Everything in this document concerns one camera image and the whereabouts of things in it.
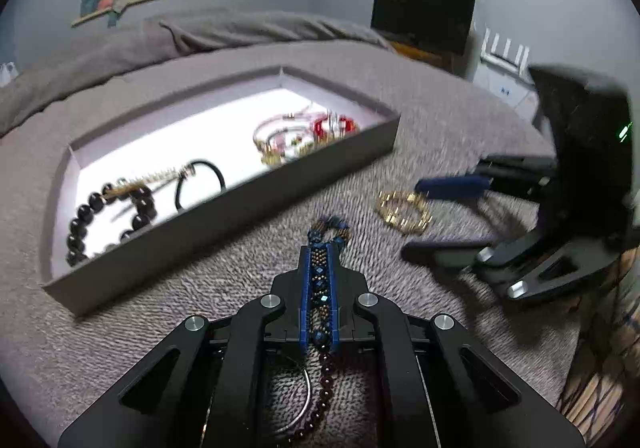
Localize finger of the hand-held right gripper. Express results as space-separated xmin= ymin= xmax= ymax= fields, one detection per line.
xmin=400 ymin=227 xmax=623 ymax=305
xmin=414 ymin=155 xmax=556 ymax=203

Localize gold bar link bracelet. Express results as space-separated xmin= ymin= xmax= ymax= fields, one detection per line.
xmin=376 ymin=189 xmax=432 ymax=235

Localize white pearl bracelet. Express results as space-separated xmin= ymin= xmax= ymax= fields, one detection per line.
xmin=107 ymin=167 xmax=196 ymax=194

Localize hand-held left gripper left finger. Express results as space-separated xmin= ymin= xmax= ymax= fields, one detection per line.
xmin=57 ymin=243 xmax=313 ymax=448

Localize grey shallow box tray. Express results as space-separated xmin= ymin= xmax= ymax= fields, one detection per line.
xmin=41 ymin=64 xmax=402 ymax=318

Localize dark round bead bracelet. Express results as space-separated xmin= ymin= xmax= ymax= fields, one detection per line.
xmin=66 ymin=182 xmax=157 ymax=268

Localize white cabinet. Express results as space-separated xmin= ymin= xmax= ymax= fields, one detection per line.
xmin=472 ymin=61 xmax=541 ymax=119

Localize thin silver bangle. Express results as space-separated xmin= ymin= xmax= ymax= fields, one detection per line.
xmin=270 ymin=363 xmax=313 ymax=434

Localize wooden television stand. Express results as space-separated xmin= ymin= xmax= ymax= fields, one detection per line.
xmin=387 ymin=41 xmax=456 ymax=74

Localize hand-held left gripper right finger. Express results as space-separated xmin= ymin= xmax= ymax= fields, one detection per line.
xmin=330 ymin=255 xmax=586 ymax=448

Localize gold pink bangles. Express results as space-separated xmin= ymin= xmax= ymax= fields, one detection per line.
xmin=252 ymin=111 xmax=321 ymax=166

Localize black hair tie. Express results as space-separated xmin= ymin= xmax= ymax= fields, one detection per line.
xmin=175 ymin=158 xmax=227 ymax=211

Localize person's patterned clothing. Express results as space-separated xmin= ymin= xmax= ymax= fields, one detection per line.
xmin=557 ymin=248 xmax=640 ymax=434

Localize dark red bead bracelet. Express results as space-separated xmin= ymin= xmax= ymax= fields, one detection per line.
xmin=280 ymin=350 xmax=336 ymax=444

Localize blue gold beaded bracelet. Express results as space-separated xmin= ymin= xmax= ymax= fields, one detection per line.
xmin=307 ymin=215 xmax=353 ymax=354

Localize white router with antennas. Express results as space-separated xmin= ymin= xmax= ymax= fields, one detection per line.
xmin=480 ymin=27 xmax=531 ymax=74

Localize grey duvet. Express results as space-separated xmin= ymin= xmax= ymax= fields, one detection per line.
xmin=0 ymin=11 xmax=396 ymax=136

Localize black television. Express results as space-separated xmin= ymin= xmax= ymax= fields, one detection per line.
xmin=370 ymin=0 xmax=478 ymax=56

